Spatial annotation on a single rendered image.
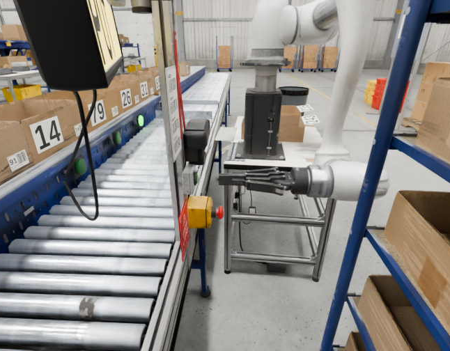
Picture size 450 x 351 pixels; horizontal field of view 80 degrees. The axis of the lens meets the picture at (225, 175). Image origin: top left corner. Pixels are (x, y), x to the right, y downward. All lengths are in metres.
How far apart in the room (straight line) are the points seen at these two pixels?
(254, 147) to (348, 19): 0.81
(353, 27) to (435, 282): 0.56
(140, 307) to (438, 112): 0.67
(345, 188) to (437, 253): 0.30
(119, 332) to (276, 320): 1.05
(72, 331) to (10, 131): 0.68
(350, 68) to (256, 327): 1.25
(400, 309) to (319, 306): 0.96
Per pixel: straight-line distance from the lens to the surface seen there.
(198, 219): 0.77
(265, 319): 1.59
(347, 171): 0.75
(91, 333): 0.70
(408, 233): 0.56
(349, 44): 0.78
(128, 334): 0.67
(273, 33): 1.34
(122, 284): 0.76
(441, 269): 0.50
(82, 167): 1.30
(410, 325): 0.76
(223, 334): 1.53
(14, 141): 1.14
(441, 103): 0.50
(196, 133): 0.71
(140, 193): 1.13
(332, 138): 0.89
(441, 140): 0.49
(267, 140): 1.40
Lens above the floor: 1.28
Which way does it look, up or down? 26 degrees down
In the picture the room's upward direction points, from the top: straight up
